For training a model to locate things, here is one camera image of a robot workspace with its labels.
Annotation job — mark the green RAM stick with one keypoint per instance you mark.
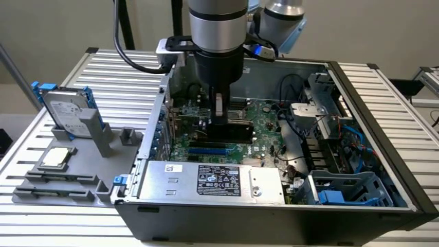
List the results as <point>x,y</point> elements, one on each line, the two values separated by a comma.
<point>49,192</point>

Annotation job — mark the grey parts rack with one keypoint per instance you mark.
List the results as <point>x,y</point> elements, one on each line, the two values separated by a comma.
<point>85,167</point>

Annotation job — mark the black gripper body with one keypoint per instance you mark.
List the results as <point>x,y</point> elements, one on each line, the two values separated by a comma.
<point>218,68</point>

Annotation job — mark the hard drive in blue bracket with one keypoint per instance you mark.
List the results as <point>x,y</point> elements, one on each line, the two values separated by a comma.
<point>93,103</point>

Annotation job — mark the silver power supply unit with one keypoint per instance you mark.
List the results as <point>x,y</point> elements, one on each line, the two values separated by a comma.
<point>205,181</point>

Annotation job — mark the black open PC case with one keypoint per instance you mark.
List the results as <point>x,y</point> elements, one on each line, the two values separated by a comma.
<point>267,221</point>

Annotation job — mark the silver hard disk drive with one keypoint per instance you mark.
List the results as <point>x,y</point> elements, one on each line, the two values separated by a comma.
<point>66,110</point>

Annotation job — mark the grey tripod leg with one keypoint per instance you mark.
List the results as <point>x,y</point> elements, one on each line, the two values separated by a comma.
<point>14,74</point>

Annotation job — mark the thin black stand pole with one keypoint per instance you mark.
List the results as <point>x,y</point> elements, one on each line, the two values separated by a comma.
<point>176,16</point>

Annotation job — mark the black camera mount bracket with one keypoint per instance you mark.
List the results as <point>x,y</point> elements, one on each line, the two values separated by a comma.
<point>180,42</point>

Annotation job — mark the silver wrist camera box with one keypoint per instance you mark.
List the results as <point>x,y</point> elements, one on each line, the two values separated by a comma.
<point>168,52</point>

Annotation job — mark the blue case latch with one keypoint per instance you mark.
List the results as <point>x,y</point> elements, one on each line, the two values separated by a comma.
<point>120,180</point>

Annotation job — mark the graphics card with black heatsink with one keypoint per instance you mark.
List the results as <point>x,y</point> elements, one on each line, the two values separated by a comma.
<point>230,133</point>

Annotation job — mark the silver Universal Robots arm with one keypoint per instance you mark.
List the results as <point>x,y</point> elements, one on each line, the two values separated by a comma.
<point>217,25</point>

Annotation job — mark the blue expansion slot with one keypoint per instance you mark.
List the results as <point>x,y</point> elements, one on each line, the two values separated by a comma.
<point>208,151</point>

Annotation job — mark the black expansion slot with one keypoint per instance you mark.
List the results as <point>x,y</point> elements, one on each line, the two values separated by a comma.
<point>205,144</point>

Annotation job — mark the metal drive cage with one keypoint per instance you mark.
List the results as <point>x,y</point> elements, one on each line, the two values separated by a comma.
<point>320,108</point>

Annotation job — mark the blue disk bay clip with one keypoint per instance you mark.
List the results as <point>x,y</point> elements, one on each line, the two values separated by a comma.
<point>331,198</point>

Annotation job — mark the silver CPU chip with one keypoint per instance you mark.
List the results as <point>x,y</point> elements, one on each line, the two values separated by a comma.
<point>56,156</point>

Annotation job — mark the silver chipset heatsink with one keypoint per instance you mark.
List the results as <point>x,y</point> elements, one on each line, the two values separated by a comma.
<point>253,162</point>

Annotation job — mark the green motherboard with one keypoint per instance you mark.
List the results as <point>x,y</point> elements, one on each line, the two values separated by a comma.
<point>261,123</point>

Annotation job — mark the silver USB plug blue light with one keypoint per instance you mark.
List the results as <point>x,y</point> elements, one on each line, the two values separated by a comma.
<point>264,52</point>

